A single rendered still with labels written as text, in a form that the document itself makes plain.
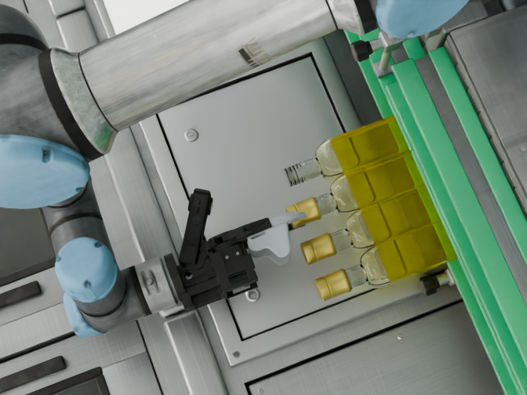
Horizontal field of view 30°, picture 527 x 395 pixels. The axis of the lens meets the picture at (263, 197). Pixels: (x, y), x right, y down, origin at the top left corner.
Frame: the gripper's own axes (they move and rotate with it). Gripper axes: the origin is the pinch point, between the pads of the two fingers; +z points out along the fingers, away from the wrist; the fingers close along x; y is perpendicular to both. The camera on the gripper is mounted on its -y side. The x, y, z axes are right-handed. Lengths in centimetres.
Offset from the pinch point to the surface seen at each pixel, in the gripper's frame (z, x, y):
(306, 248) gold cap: -0.4, 1.7, 5.1
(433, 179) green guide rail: 19.5, 6.3, 3.0
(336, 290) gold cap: 1.4, 1.4, 12.3
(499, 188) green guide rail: 25.4, 13.7, 8.9
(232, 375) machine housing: -16.8, -14.8, 17.0
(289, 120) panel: 6.4, -12.9, -18.3
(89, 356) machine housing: -37.1, -16.7, 6.0
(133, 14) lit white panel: -11.4, -12.9, -45.3
